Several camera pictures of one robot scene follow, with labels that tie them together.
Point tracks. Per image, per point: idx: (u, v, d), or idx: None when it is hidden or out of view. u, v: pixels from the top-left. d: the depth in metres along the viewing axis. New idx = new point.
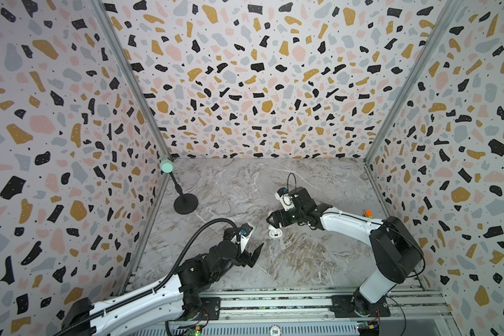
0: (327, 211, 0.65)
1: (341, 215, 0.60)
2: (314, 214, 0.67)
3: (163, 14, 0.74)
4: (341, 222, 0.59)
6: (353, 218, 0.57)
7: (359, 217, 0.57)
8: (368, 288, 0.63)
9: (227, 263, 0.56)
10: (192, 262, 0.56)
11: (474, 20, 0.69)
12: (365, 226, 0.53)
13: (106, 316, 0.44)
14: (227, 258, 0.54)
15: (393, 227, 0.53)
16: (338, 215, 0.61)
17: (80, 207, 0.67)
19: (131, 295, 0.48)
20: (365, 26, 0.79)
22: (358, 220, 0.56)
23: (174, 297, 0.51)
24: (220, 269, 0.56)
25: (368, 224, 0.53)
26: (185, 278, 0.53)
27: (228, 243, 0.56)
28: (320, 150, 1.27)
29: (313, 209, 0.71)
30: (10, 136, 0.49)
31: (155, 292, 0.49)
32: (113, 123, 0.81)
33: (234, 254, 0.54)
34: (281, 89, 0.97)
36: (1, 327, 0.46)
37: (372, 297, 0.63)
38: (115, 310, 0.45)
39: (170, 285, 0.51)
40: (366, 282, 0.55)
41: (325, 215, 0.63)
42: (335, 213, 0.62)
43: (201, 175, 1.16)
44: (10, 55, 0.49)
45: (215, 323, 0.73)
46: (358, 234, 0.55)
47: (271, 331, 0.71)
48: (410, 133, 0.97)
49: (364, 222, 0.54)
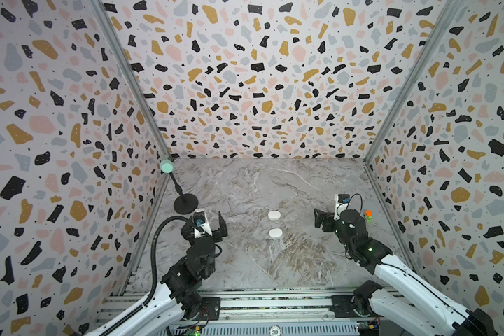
0: (391, 262, 0.54)
1: (409, 277, 0.50)
2: (368, 255, 0.57)
3: (163, 14, 0.74)
4: (408, 290, 0.50)
6: (426, 290, 0.48)
7: (437, 292, 0.47)
8: (385, 311, 0.61)
9: (210, 258, 0.55)
10: (178, 267, 0.57)
11: (474, 20, 0.69)
12: (445, 311, 0.44)
13: None
14: (206, 255, 0.53)
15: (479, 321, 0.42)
16: (405, 278, 0.50)
17: (80, 207, 0.67)
19: (122, 316, 0.47)
20: (365, 26, 0.79)
22: (432, 296, 0.46)
23: (167, 305, 0.52)
24: (205, 265, 0.56)
25: (449, 310, 0.44)
26: (173, 283, 0.53)
27: (206, 241, 0.55)
28: (320, 150, 1.27)
29: (366, 248, 0.59)
30: (10, 136, 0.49)
31: (146, 306, 0.49)
32: (113, 123, 0.81)
33: (211, 248, 0.54)
34: (281, 89, 0.97)
36: (1, 327, 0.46)
37: (377, 309, 0.63)
38: (109, 334, 0.44)
39: (159, 295, 0.51)
40: (389, 306, 0.59)
41: (388, 267, 0.53)
42: (401, 271, 0.52)
43: (201, 175, 1.16)
44: (10, 54, 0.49)
45: (214, 323, 0.73)
46: (427, 313, 0.47)
47: (271, 331, 0.71)
48: (410, 133, 0.97)
49: (443, 304, 0.45)
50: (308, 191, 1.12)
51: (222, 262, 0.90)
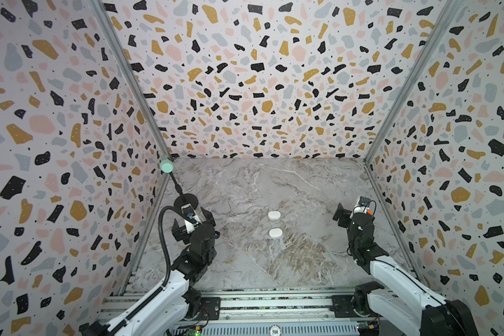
0: (383, 260, 0.59)
1: (396, 271, 0.55)
2: (366, 254, 0.62)
3: (163, 14, 0.74)
4: (393, 280, 0.54)
6: (409, 281, 0.51)
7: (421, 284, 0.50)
8: (379, 306, 0.61)
9: (213, 241, 0.61)
10: (181, 257, 0.60)
11: (474, 20, 0.69)
12: (421, 296, 0.47)
13: (129, 323, 0.44)
14: (208, 236, 0.58)
15: (453, 308, 0.43)
16: (392, 269, 0.56)
17: (80, 207, 0.67)
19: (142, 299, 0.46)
20: (365, 26, 0.79)
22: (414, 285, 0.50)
23: (182, 288, 0.54)
24: (208, 249, 0.62)
25: (425, 296, 0.47)
26: (183, 269, 0.57)
27: (204, 226, 0.60)
28: (320, 150, 1.27)
29: (367, 249, 0.64)
30: (10, 136, 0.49)
31: (165, 288, 0.52)
32: (113, 123, 0.81)
33: (212, 231, 0.59)
34: (281, 89, 0.97)
36: (1, 327, 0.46)
37: (374, 306, 0.63)
38: (136, 314, 0.45)
39: (175, 278, 0.54)
40: (383, 302, 0.60)
41: (378, 263, 0.59)
42: (390, 266, 0.57)
43: (201, 175, 1.16)
44: (10, 54, 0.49)
45: (214, 323, 0.73)
46: (408, 302, 0.50)
47: (271, 331, 0.71)
48: (410, 133, 0.97)
49: (422, 291, 0.48)
50: (308, 191, 1.12)
51: (222, 262, 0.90)
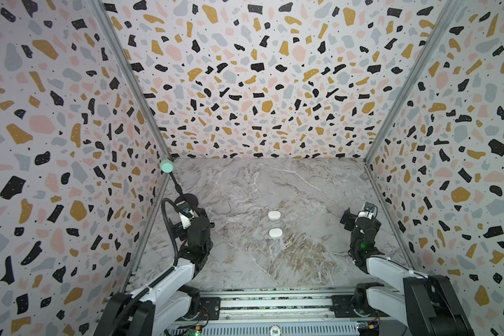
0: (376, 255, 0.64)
1: (387, 261, 0.59)
2: (362, 255, 0.68)
3: (163, 14, 0.74)
4: (385, 268, 0.58)
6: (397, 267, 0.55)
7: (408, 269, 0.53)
8: (376, 299, 0.62)
9: (208, 230, 0.65)
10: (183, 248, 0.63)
11: (474, 20, 0.69)
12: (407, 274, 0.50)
13: (151, 291, 0.46)
14: (205, 226, 0.63)
15: (436, 282, 0.47)
16: (383, 260, 0.60)
17: (80, 207, 0.67)
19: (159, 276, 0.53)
20: (365, 26, 0.79)
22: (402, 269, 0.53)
23: (190, 271, 0.58)
24: (206, 238, 0.66)
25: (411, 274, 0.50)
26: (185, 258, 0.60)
27: (199, 218, 0.65)
28: (320, 150, 1.27)
29: (364, 250, 0.69)
30: (10, 136, 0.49)
31: (177, 267, 0.56)
32: (113, 123, 0.81)
33: (207, 220, 0.65)
34: (281, 89, 0.97)
36: (1, 327, 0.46)
37: (374, 302, 0.63)
38: (157, 285, 0.48)
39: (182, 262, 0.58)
40: (379, 293, 0.61)
41: (372, 257, 0.63)
42: (381, 258, 0.61)
43: (201, 175, 1.16)
44: (10, 55, 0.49)
45: (215, 323, 0.73)
46: (398, 283, 0.52)
47: (271, 331, 0.71)
48: (410, 133, 0.97)
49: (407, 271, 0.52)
50: (308, 191, 1.12)
51: (222, 262, 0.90)
